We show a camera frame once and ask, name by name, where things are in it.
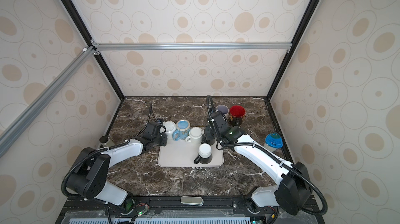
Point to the black left corner post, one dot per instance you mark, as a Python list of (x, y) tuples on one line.
[(87, 37)]

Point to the blue butterfly mug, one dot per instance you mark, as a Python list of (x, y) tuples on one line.
[(182, 130)]

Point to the pink iridescent mug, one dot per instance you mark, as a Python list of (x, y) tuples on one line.
[(224, 110)]

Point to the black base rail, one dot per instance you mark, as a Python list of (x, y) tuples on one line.
[(170, 210)]

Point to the white ribbed mug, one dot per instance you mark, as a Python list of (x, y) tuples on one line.
[(170, 129)]

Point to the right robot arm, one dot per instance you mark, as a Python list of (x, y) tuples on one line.
[(292, 188)]

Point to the cup with blue lid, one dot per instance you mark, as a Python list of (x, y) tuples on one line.
[(273, 142)]

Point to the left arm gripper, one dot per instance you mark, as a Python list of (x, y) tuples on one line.
[(164, 137)]

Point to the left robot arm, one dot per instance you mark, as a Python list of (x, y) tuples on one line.
[(87, 177)]

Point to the plain white mug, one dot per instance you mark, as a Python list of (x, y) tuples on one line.
[(195, 136)]

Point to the grey oval base badge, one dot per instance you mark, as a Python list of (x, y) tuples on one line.
[(192, 200)]

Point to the beige plastic tray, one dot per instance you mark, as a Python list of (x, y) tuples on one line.
[(180, 154)]

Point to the small glass jar dark lid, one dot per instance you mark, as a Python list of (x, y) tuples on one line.
[(106, 141)]

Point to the black and white mug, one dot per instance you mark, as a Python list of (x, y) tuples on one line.
[(204, 154)]

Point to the black corner frame post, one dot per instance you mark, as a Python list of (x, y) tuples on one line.
[(309, 12)]

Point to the black skull mug red inside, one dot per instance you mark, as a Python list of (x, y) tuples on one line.
[(236, 115)]

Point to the horizontal aluminium rail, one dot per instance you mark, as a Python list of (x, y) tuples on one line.
[(191, 46)]

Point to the black mug white rim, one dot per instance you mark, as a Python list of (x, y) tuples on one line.
[(209, 137)]

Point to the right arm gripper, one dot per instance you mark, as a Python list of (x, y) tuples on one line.
[(207, 129)]

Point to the diagonal aluminium rail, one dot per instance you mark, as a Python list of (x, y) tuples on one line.
[(16, 129)]

